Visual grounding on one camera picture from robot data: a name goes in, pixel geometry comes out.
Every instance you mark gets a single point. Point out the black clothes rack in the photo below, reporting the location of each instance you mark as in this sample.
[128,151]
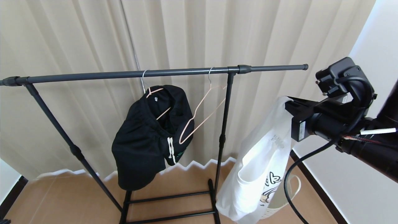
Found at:
[124,74]

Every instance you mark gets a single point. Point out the pink clothes hanger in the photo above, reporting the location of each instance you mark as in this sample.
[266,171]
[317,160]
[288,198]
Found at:
[153,91]
[199,109]

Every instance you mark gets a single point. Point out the black shorts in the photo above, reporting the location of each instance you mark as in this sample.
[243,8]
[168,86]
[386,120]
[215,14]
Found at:
[140,149]

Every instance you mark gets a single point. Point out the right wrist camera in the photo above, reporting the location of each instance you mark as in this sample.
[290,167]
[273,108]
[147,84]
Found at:
[342,74]

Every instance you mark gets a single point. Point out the white laundry basket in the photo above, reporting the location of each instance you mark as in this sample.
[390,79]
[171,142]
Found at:
[281,203]

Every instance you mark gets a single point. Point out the beige curtain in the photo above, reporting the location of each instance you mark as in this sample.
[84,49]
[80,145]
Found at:
[93,34]

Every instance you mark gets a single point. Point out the white printed tank top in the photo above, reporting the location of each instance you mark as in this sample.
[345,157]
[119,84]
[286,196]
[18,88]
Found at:
[261,168]

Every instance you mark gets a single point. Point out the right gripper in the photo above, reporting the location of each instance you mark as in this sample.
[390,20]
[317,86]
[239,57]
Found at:
[323,123]

